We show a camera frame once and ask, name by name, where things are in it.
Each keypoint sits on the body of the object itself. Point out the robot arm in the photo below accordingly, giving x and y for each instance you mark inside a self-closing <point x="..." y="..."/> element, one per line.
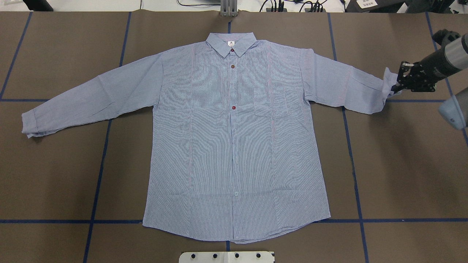
<point x="453" y="53"/>

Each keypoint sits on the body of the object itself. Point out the blue striped button-up shirt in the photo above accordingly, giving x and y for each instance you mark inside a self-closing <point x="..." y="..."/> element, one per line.
<point x="234" y="153"/>

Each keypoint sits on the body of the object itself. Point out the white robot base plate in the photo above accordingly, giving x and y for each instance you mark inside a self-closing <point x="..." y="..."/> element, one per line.
<point x="228" y="257"/>

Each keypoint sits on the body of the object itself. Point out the black box with label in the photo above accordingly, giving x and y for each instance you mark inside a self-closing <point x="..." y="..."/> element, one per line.
<point x="373" y="6"/>

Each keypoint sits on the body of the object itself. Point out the grey aluminium frame post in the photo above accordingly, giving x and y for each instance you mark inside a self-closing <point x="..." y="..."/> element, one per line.
<point x="228" y="8"/>

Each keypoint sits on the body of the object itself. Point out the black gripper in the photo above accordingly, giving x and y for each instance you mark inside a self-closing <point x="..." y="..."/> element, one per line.
<point x="432" y="65"/>

